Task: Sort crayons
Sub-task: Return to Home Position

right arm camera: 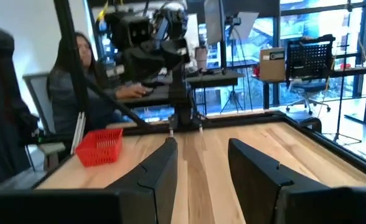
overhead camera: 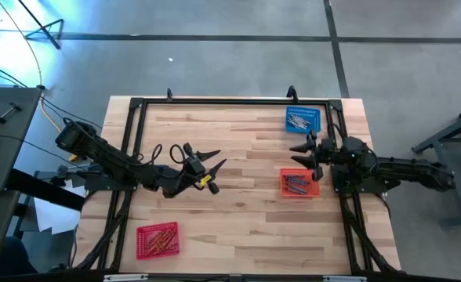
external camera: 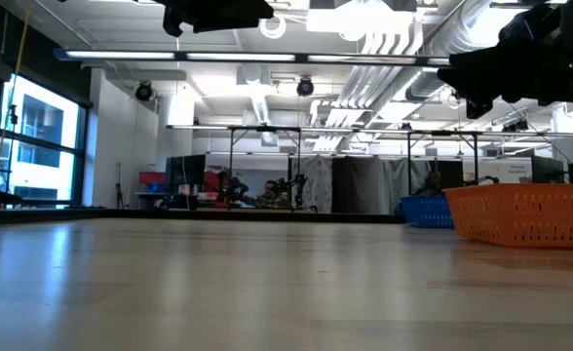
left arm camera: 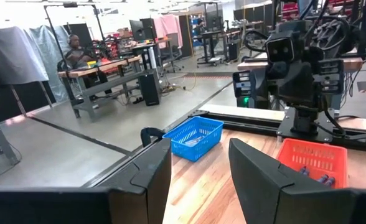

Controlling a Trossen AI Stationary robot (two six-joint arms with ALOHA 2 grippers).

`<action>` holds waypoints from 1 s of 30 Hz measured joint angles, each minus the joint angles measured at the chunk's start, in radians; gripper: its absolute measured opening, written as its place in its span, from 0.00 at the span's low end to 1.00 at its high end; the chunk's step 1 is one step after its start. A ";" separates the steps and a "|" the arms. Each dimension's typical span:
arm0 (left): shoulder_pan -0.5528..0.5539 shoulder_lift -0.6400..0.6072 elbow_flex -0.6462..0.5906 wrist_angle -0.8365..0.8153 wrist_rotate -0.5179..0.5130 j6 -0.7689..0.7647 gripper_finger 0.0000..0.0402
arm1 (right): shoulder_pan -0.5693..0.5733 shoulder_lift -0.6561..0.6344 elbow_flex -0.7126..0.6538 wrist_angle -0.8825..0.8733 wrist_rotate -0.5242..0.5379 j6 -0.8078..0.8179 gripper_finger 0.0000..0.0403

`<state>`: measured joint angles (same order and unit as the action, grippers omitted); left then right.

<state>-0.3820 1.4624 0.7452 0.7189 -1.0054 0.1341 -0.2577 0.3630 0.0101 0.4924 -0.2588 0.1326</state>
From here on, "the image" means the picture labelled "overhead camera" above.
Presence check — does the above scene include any red plastic basket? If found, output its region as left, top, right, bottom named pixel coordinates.
left=136, top=221, right=180, bottom=261

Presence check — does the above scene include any black clamp with handle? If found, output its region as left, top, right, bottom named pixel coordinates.
left=0, top=102, right=23, bottom=127

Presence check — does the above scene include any black desk beam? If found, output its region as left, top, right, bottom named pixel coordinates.
left=5, top=167, right=87, bottom=212

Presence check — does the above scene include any orange plastic basket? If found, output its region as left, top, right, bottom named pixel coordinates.
left=279, top=168, right=321, bottom=198

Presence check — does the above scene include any silver bracket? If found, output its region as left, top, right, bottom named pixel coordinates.
left=103, top=273, right=150, bottom=282
left=322, top=275, right=368, bottom=282

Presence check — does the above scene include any black side clamp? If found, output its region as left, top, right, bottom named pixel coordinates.
left=49, top=164, right=102, bottom=188

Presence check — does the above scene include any white paper sheet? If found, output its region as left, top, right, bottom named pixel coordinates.
left=32, top=179, right=87, bottom=236

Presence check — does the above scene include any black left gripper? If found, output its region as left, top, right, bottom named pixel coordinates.
left=182, top=142, right=228, bottom=196

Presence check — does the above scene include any black aluminium table frame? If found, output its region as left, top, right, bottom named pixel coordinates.
left=68, top=96, right=403, bottom=277

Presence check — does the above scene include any yellow cable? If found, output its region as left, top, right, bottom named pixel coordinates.
left=0, top=0, right=81, bottom=162

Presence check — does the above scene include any black floor stand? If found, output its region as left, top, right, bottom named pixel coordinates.
left=16, top=0, right=65, bottom=50

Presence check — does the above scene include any black floor cable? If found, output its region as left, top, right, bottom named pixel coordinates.
left=0, top=58, right=104, bottom=130

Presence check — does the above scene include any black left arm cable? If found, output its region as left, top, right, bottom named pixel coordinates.
left=138, top=143, right=164, bottom=168

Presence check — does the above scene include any person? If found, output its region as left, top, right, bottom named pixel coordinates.
left=0, top=225, right=39, bottom=275

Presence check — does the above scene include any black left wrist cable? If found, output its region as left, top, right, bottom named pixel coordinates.
left=169, top=143, right=188, bottom=165

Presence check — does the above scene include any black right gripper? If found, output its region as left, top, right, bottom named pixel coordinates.
left=289, top=130, right=339, bottom=183

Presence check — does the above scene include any blue plastic basket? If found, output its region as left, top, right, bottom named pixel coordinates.
left=285, top=105, right=322, bottom=136

